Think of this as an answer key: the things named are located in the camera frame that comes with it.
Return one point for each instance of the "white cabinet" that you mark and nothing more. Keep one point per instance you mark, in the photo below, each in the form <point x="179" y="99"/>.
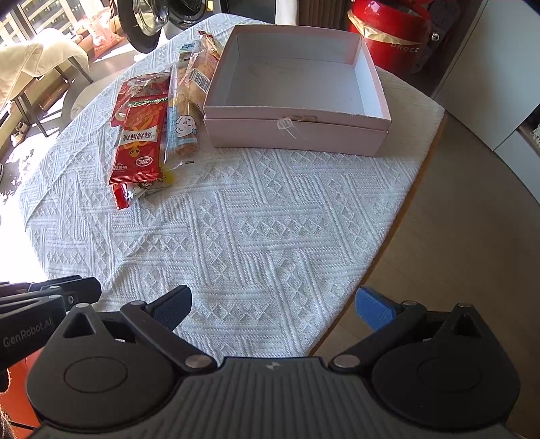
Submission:
<point x="485" y="84"/>

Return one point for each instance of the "orange printed bag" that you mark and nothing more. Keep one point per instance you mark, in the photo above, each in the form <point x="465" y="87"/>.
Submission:
<point x="107" y="40"/>

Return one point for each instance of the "white textured tablecloth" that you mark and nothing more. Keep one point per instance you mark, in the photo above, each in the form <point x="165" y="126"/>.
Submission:
<point x="253" y="232"/>

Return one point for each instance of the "red barrel with gold rim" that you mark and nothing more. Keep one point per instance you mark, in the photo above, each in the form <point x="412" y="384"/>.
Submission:
<point x="392" y="55"/>

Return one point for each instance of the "washing machine door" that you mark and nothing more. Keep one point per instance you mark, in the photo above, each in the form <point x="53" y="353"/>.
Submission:
<point x="141" y="25"/>

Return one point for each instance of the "long bread packet blue print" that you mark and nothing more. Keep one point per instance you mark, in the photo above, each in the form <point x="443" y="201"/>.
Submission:
<point x="183" y="126"/>

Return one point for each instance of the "small red snack packet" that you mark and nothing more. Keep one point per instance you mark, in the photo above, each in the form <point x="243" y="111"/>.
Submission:
<point x="139" y="143"/>

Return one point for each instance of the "window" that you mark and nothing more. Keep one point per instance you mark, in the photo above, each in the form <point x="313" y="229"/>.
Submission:
<point x="38" y="17"/>

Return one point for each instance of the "dark metal chair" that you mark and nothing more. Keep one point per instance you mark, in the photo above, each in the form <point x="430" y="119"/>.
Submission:
<point x="78" y="67"/>

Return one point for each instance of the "orange plastic stool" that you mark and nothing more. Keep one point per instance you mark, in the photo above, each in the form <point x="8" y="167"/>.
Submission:
<point x="21" y="401"/>

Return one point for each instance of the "white shoes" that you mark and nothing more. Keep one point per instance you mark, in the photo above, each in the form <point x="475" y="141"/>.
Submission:
<point x="19" y="133"/>

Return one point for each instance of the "clear floss bread packet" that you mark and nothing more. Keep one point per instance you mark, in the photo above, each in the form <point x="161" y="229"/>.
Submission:
<point x="201" y="76"/>

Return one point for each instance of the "white cloth on chair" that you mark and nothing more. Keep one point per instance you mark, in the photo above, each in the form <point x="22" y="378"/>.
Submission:
<point x="33" y="67"/>

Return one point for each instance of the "large red snack packet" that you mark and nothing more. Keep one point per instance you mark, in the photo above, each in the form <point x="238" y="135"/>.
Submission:
<point x="143" y="84"/>

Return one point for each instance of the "pink cardboard box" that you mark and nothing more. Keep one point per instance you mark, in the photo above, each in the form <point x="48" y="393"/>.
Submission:
<point x="295" y="135"/>

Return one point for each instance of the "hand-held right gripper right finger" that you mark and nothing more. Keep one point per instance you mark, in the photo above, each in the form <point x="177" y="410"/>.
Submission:
<point x="373" y="308"/>

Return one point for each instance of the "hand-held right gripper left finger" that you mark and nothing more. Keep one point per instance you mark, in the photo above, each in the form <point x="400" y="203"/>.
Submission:
<point x="169" y="308"/>

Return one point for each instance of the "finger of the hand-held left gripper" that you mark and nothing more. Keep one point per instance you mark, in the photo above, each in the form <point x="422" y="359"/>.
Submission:
<point x="59" y="282"/>
<point x="80" y="293"/>

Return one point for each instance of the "brown curtain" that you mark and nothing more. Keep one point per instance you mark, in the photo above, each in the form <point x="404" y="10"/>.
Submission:
<point x="327" y="10"/>

